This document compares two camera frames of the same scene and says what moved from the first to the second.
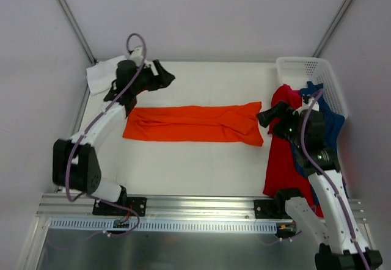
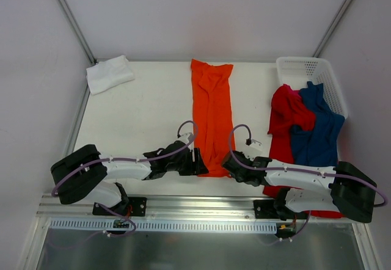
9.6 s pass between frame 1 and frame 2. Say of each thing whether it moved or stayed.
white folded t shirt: stayed
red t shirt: stayed
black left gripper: moved
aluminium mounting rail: stayed
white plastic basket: stayed
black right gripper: moved
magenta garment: stayed
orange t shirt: moved
